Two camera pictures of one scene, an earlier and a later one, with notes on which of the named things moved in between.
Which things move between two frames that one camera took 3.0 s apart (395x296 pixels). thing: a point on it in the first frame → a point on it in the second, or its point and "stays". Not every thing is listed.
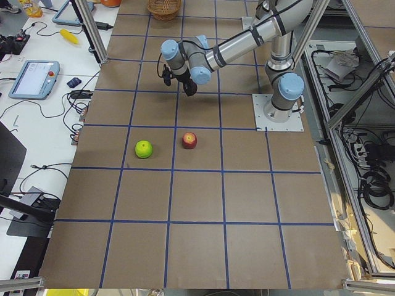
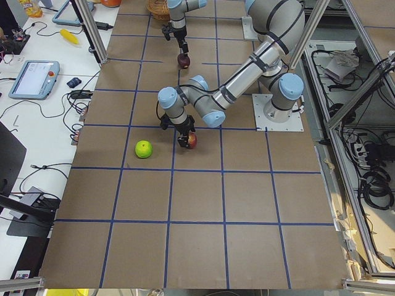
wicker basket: (164, 10) stays
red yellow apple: (189, 140) stays
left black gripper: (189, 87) → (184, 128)
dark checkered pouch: (74, 82) stays
